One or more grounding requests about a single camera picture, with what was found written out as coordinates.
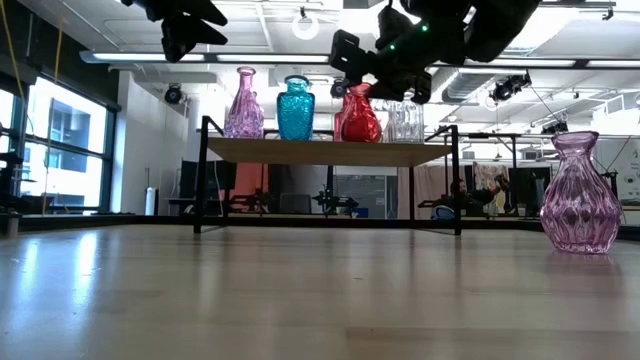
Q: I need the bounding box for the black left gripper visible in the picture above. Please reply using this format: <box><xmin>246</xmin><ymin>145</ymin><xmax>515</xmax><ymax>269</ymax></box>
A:
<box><xmin>119</xmin><ymin>0</ymin><xmax>229</xmax><ymax>46</ymax></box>

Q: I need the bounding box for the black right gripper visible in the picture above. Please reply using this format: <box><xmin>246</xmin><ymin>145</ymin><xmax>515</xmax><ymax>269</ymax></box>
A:
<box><xmin>342</xmin><ymin>3</ymin><xmax>469</xmax><ymax>105</ymax></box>

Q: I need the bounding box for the red bulbous glass vase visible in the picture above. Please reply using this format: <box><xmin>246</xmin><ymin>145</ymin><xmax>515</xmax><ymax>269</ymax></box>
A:
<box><xmin>339</xmin><ymin>82</ymin><xmax>384</xmax><ymax>144</ymax></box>

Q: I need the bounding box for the small clear glass vase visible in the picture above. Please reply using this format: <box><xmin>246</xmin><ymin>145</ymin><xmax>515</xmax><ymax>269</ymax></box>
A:
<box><xmin>387</xmin><ymin>97</ymin><xmax>425</xmax><ymax>144</ymax></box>

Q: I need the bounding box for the wooden shelf with black frame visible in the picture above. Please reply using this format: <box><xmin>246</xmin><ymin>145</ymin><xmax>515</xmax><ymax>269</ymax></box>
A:
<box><xmin>193</xmin><ymin>115</ymin><xmax>464</xmax><ymax>236</ymax></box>

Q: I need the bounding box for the teal textured square vase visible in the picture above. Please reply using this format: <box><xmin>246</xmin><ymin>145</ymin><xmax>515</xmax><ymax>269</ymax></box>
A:
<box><xmin>276</xmin><ymin>74</ymin><xmax>316</xmax><ymax>142</ymax></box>

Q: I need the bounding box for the purple glass cone vase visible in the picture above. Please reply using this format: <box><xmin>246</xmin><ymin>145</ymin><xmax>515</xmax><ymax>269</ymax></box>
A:
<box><xmin>223</xmin><ymin>66</ymin><xmax>265</xmax><ymax>140</ymax></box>

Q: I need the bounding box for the purple bulbous glass vase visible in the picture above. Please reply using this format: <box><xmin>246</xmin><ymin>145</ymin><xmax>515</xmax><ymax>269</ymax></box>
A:
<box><xmin>539</xmin><ymin>130</ymin><xmax>623</xmax><ymax>255</ymax></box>

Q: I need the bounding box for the linear ceiling light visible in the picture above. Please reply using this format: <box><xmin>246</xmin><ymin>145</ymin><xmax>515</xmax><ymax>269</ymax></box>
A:
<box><xmin>79</xmin><ymin>49</ymin><xmax>640</xmax><ymax>70</ymax></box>

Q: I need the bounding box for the white round ceiling lamp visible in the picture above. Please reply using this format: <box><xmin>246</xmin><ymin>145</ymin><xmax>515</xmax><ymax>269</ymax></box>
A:
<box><xmin>292</xmin><ymin>12</ymin><xmax>321</xmax><ymax>41</ymax></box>

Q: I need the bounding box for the black framed background table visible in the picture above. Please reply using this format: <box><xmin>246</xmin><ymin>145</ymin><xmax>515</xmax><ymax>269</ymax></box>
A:
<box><xmin>462</xmin><ymin>130</ymin><xmax>624</xmax><ymax>221</ymax></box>

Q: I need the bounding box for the person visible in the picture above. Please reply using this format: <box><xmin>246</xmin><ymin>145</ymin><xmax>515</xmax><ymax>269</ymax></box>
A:
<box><xmin>418</xmin><ymin>175</ymin><xmax>507</xmax><ymax>211</ymax></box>

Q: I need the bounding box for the floral cloth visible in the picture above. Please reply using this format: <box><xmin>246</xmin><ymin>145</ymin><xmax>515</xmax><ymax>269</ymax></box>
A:
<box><xmin>472</xmin><ymin>162</ymin><xmax>511</xmax><ymax>211</ymax></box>

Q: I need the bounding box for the blue round object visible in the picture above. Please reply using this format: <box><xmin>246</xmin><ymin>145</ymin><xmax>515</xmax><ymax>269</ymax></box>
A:
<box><xmin>430</xmin><ymin>204</ymin><xmax>456</xmax><ymax>222</ymax></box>

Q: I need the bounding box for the grey box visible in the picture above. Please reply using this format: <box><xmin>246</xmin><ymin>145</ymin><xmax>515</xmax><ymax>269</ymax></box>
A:
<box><xmin>278</xmin><ymin>192</ymin><xmax>313</xmax><ymax>215</ymax></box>

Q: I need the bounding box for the orange partition panel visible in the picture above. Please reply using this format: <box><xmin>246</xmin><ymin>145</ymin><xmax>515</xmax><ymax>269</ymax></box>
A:
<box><xmin>233</xmin><ymin>162</ymin><xmax>270</xmax><ymax>199</ymax></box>

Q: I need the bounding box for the large window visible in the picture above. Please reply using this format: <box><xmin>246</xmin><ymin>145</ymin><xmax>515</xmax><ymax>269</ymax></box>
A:
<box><xmin>0</xmin><ymin>74</ymin><xmax>119</xmax><ymax>216</ymax></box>

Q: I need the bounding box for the white cylinder canister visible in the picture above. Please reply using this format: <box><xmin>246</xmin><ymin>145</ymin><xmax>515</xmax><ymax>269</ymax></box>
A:
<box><xmin>144</xmin><ymin>186</ymin><xmax>159</xmax><ymax>217</ymax></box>

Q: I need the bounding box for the black side rack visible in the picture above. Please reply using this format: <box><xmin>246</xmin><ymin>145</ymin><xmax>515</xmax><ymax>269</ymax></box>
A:
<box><xmin>0</xmin><ymin>122</ymin><xmax>26</xmax><ymax>216</ymax></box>

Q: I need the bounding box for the white printed panel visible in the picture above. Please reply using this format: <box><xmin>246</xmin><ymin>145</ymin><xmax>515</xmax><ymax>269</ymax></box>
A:
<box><xmin>617</xmin><ymin>138</ymin><xmax>640</xmax><ymax>201</ymax></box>

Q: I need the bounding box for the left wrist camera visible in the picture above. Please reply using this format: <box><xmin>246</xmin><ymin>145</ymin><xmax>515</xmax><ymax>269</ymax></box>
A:
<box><xmin>160</xmin><ymin>18</ymin><xmax>197</xmax><ymax>64</ymax></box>

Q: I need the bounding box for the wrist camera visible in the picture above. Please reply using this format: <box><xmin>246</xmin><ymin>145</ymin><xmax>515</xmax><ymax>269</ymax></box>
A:
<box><xmin>328</xmin><ymin>28</ymin><xmax>376</xmax><ymax>76</ymax></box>
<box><xmin>160</xmin><ymin>18</ymin><xmax>197</xmax><ymax>64</ymax></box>

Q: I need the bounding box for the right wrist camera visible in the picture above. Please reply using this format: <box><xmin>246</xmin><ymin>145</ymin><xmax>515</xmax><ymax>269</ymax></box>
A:
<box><xmin>328</xmin><ymin>28</ymin><xmax>376</xmax><ymax>76</ymax></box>

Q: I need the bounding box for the silver air duct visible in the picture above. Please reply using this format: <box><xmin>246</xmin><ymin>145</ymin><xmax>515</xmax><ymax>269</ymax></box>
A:
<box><xmin>439</xmin><ymin>44</ymin><xmax>566</xmax><ymax>104</ymax></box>

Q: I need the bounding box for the black aluminium table frame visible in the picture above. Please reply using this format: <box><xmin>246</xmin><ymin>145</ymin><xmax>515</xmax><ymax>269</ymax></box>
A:
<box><xmin>0</xmin><ymin>212</ymin><xmax>640</xmax><ymax>242</ymax></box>

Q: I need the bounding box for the short grey post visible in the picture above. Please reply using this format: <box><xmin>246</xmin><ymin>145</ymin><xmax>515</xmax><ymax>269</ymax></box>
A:
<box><xmin>3</xmin><ymin>212</ymin><xmax>22</xmax><ymax>239</ymax></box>

